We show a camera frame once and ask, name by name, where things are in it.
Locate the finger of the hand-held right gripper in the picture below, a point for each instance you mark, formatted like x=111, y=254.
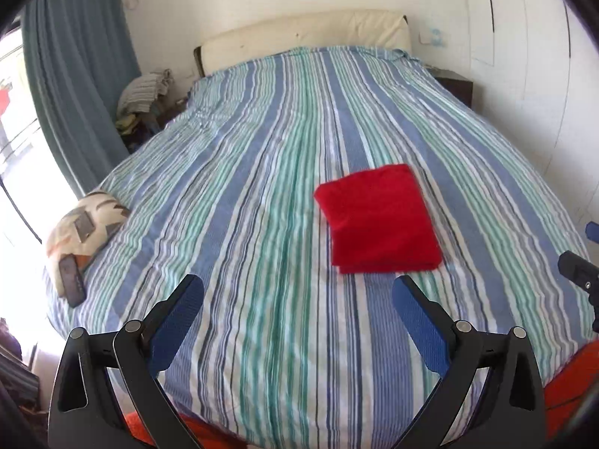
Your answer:
x=593, y=234
x=585, y=278

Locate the white wall switch panel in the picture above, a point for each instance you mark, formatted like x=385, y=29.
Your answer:
x=433, y=36

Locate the dark phone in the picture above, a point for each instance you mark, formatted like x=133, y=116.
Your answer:
x=72, y=283

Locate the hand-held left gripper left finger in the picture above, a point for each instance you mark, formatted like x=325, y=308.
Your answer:
x=180, y=322

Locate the patterned pillow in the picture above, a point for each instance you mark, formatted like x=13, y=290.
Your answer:
x=100, y=206

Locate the dark wooden nightstand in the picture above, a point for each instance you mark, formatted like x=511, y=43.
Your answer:
x=456, y=86

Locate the red sweater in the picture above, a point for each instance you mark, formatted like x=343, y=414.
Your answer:
x=379, y=220

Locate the pile of clothes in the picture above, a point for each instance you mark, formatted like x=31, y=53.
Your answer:
x=140, y=91

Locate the cream padded headboard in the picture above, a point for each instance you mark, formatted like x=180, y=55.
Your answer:
x=304, y=32

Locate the blue curtain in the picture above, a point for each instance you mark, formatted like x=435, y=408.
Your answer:
x=70, y=79

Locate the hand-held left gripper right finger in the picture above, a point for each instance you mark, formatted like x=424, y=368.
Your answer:
x=421, y=327

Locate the bright window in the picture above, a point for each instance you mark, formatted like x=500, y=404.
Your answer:
x=18, y=149

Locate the striped bedspread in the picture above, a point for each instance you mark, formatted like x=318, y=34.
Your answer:
x=234, y=173

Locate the dark striped cloth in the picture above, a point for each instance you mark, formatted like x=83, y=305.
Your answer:
x=18, y=374

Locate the white wardrobe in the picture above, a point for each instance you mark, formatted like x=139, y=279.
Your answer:
x=524, y=79

